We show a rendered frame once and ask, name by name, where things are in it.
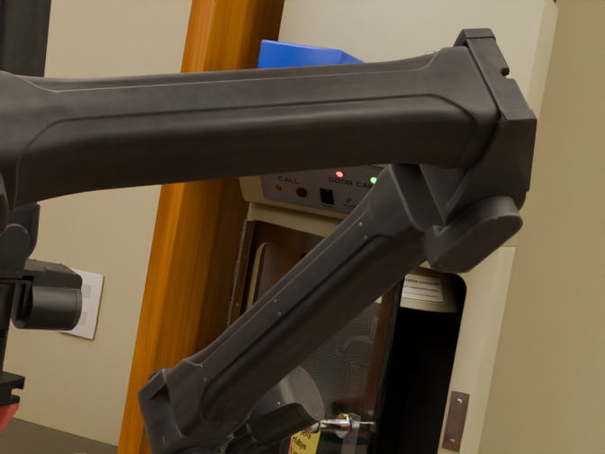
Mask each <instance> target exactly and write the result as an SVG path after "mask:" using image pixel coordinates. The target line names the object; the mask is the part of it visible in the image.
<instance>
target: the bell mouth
mask: <svg viewBox="0 0 605 454"><path fill-rule="evenodd" d="M400 307H403V308H410V309H415V310H421V311H429V312H438V313H460V312H462V310H463V309H462V305H461V302H460V298H459V294H458V291H457V286H456V280H455V276H454V273H443V272H439V271H436V270H434V269H431V268H423V267H416V268H415V269H413V270H412V272H410V273H409V274H408V275H406V276H405V279H404V285H403V290H402V300H401V304H400Z"/></svg>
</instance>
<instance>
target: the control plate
mask: <svg viewBox="0 0 605 454"><path fill-rule="evenodd" d="M383 169H384V168H381V167H376V166H360V167H350V168H331V169H322V170H312V171H302V172H292V173H283V174H273V175H263V176H260V179H261V184H262V188H263V193H264V198H265V199H266V200H272V201H277V202H282V203H287V204H296V205H300V206H306V207H310V208H315V209H321V210H325V211H330V212H335V213H344V214H351V213H352V211H353V210H354V209H355V208H356V207H357V206H358V205H359V203H360V202H361V201H362V200H363V199H364V197H365V196H366V195H367V193H368V192H369V191H370V189H371V188H372V187H373V185H374V183H372V182H371V181H370V177H378V175H379V174H380V173H381V171H382V170H383ZM338 170H339V171H341V172H343V174H344V177H337V176H336V174H335V173H336V171H338ZM275 185H280V186H282V187H283V190H282V191H278V190H276V189H275ZM298 187H302V188H304V189H305V190H306V191H307V193H308V194H307V196H305V197H300V196H298V195H297V194H296V189H297V188H298ZM320 188H326V189H330V190H332V192H333V198H334V204H324V203H322V202H321V191H320ZM346 196H350V197H352V198H353V202H350V203H347V201H346Z"/></svg>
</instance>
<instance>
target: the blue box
mask: <svg viewBox="0 0 605 454"><path fill-rule="evenodd" d="M351 63H365V62H364V61H362V60H360V59H357V58H355V57H353V56H351V55H349V54H348V53H346V52H345V51H343V50H336V49H329V48H322V47H315V46H309V45H302V44H295V43H288V42H281V41H269V40H262V42H261V47H260V52H259V58H258V63H257V68H286V67H302V66H319V65H335V64H351Z"/></svg>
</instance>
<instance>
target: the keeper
mask: <svg viewBox="0 0 605 454"><path fill-rule="evenodd" d="M469 398H470V394H467V393H463V392H458V391H455V390H452V392H451V397H450V402H449V407H448V412H447V421H446V427H445V431H444V437H443V441H442V447H441V448H442V449H449V450H453V451H456V452H460V448H461V442H462V438H463V432H464V427H465V418H466V413H467V408H468V403H469Z"/></svg>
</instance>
